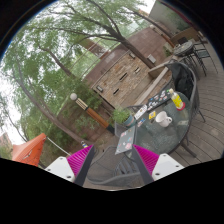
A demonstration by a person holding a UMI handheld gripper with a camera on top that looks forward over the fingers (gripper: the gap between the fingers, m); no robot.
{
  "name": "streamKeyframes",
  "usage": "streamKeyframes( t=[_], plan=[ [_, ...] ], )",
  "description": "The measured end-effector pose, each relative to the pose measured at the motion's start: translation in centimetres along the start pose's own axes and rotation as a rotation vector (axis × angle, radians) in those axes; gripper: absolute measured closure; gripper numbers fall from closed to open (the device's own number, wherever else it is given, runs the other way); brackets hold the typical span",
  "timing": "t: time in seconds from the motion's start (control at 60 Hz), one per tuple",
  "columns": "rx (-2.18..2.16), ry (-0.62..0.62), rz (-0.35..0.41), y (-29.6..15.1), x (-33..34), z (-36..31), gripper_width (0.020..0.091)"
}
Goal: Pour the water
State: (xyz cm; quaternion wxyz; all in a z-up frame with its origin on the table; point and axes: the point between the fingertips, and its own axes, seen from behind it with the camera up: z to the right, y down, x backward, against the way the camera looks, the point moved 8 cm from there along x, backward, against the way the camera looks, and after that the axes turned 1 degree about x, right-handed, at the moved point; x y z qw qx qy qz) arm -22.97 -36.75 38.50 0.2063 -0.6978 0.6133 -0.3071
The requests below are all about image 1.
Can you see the black jacket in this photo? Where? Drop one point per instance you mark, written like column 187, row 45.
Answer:
column 183, row 80

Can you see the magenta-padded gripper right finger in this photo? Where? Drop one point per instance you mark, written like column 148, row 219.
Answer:
column 147, row 159

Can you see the black laptop with stickers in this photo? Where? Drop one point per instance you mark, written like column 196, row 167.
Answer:
column 159, row 99

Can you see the grey wall box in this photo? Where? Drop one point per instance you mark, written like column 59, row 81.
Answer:
column 151, row 58

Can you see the flat round red coaster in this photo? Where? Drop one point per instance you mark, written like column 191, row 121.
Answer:
column 183, row 107

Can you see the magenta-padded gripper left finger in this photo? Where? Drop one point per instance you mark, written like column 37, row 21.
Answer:
column 79, row 160

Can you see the grey patio chair with jacket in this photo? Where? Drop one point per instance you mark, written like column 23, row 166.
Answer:
column 195, row 96

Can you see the small blue card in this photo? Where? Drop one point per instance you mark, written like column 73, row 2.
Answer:
column 141, row 122

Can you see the wooden lamp post with globe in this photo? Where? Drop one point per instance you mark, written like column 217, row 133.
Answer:
column 95, row 115

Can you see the grey laptop with stickers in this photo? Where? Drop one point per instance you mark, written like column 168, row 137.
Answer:
column 126, row 140

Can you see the dark round patio table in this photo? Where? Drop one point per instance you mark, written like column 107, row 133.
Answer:
column 183, row 48

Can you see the slender leaning tree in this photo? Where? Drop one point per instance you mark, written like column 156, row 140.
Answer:
column 50, row 116

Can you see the clear bottle with yellow label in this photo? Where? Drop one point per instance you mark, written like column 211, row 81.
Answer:
column 176, row 99

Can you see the potted green plant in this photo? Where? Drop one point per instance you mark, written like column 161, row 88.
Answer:
column 120, row 115

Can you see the black metal chair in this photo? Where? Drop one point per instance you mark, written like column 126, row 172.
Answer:
column 204, row 55

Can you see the white mug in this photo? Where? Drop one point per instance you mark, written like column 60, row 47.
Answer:
column 162, row 119

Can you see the blue and yellow striped cone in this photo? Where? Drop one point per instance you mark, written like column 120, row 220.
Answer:
column 84, row 144

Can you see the orange patio umbrella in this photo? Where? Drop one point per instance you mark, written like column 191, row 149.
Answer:
column 31, row 151

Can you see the dark forked tree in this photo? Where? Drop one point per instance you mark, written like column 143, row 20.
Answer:
column 133, row 50

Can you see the wall lantern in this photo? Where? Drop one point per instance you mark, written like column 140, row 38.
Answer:
column 132, row 55
column 99, row 88

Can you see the white sticker sheet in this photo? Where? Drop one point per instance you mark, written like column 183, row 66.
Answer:
column 140, row 111

